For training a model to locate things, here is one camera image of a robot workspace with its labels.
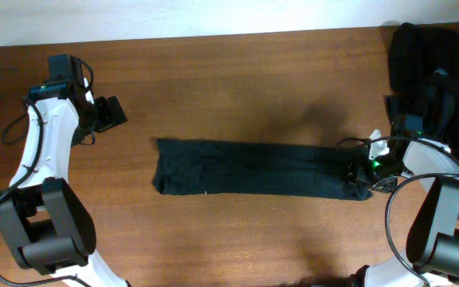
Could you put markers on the pile of black clothes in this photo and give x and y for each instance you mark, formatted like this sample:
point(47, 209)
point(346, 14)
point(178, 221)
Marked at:
point(423, 65)

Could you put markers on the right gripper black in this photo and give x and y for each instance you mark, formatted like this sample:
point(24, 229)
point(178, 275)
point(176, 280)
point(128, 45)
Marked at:
point(362, 174)

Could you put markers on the black t-shirt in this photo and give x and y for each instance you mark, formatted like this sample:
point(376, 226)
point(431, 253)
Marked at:
point(198, 167)

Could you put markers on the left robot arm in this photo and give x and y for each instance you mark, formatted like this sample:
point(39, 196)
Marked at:
point(44, 224)

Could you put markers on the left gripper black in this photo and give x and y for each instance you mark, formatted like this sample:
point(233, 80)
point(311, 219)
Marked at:
point(110, 113)

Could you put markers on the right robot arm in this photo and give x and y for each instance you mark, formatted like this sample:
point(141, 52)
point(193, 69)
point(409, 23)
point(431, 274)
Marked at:
point(432, 247)

